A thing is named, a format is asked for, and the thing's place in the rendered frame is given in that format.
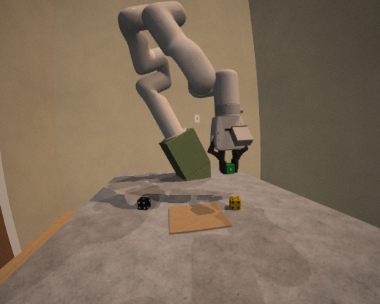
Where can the orange flat mat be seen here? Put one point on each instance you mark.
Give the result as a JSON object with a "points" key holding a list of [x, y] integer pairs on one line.
{"points": [[198, 217]]}

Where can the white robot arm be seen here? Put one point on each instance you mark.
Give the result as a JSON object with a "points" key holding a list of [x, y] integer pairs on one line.
{"points": [[160, 19]]}

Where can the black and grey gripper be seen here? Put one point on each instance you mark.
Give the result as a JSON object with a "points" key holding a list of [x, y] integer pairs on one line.
{"points": [[222, 141]]}

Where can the yellow die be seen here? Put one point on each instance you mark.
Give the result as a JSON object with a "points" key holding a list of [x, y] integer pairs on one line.
{"points": [[235, 203]]}

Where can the green die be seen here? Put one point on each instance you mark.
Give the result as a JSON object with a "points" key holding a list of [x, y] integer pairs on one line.
{"points": [[230, 168]]}

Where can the black die with white pips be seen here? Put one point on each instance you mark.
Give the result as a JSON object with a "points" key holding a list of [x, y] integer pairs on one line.
{"points": [[144, 203]]}

